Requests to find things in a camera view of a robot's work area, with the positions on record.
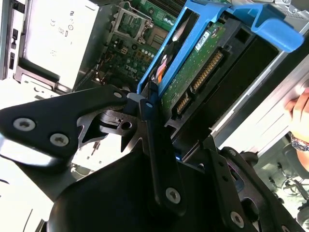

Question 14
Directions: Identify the hard disk blue carrier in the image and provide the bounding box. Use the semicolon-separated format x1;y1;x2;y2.
136;0;305;145

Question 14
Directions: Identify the bare person hand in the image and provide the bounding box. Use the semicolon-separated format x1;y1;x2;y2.
284;88;309;139

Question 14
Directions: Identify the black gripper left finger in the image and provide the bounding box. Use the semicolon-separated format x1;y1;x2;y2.
0;81;187;217

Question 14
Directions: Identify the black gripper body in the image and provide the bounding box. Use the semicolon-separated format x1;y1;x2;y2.
45;149;226;232

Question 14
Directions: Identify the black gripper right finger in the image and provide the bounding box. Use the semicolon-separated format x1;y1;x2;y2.
202;145;305;232

